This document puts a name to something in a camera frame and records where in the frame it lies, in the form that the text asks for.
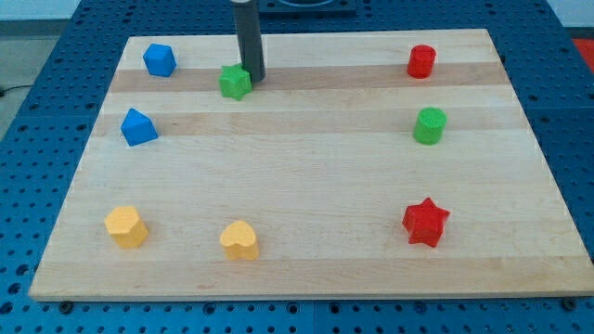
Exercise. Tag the green star block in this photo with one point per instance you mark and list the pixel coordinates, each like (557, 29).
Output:
(235, 82)

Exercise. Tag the red star block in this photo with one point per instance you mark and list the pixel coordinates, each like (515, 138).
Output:
(425, 223)

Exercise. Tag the blue cube block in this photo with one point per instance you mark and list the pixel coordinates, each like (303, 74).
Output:
(160, 60)

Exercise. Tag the light wooden board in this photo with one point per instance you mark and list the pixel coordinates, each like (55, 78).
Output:
(321, 161)

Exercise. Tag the yellow heart block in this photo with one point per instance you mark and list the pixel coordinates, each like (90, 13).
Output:
(239, 241)

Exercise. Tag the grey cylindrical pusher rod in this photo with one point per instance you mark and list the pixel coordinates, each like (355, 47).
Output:
(246, 17)

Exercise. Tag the green cylinder block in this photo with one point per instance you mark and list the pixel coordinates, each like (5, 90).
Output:
(429, 126)

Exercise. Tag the red cylinder block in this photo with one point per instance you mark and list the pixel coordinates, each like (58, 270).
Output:
(421, 60)

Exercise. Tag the yellow hexagon block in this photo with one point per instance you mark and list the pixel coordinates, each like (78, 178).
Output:
(126, 227)

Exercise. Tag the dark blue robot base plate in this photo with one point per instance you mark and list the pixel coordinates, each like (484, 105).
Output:
(270, 7)

